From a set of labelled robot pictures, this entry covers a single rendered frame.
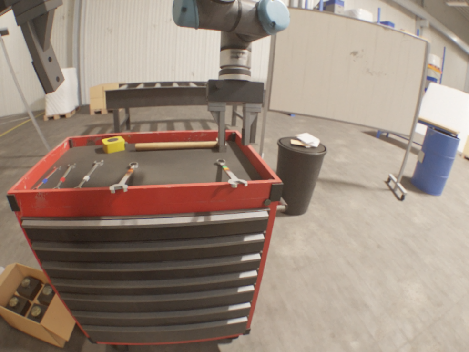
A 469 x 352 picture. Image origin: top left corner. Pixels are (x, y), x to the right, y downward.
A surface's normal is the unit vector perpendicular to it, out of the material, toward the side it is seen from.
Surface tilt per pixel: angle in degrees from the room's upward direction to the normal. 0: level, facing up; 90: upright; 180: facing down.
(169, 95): 90
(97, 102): 90
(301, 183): 94
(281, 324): 0
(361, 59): 90
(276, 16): 78
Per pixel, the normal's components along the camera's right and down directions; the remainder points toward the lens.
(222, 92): 0.22, 0.24
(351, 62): -0.19, 0.42
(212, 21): 0.28, 0.95
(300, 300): 0.07, -0.90
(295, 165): -0.44, 0.43
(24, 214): 0.23, 0.44
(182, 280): 0.12, -0.77
